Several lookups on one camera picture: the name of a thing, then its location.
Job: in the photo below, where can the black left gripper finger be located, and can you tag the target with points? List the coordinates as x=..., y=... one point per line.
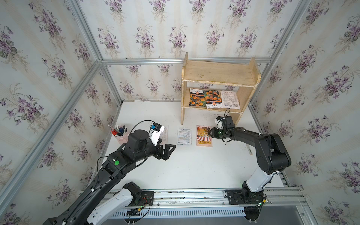
x=169, y=148
x=166, y=155

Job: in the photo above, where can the wooden two-tier shelf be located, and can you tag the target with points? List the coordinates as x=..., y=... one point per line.
x=245, y=78

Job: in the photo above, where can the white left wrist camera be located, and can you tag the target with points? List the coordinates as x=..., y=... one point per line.
x=156, y=130

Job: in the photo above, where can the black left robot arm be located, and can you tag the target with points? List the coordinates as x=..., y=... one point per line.
x=87, y=209

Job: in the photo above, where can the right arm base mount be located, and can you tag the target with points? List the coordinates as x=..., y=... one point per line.
x=245, y=196

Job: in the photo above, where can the pink storefront seed bag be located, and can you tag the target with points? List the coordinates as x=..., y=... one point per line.
x=202, y=136

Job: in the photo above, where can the white barcode seed bag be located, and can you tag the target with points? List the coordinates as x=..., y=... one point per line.
x=164, y=135

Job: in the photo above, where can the pink pen cup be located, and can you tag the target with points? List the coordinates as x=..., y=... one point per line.
x=120, y=133

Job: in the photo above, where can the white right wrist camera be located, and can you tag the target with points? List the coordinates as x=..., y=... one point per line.
x=224, y=122

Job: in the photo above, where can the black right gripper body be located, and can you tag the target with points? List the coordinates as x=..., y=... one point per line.
x=217, y=133

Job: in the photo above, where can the small white seed bag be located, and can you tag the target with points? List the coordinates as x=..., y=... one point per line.
x=184, y=136

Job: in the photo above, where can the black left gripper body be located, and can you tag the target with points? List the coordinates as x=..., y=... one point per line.
x=158, y=154

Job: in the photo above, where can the dark marigold seed bag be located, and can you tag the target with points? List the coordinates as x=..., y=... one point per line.
x=197, y=98

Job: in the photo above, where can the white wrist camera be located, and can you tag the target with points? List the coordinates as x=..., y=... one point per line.
x=224, y=122
x=156, y=130

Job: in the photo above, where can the orange marigold seed bag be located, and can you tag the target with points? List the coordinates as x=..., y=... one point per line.
x=213, y=99

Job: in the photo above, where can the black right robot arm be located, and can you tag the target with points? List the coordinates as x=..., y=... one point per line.
x=271, y=156

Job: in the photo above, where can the white printed seed bag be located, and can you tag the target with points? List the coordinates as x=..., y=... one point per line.
x=230, y=100

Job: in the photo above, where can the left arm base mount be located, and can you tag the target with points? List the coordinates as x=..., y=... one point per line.
x=140, y=197

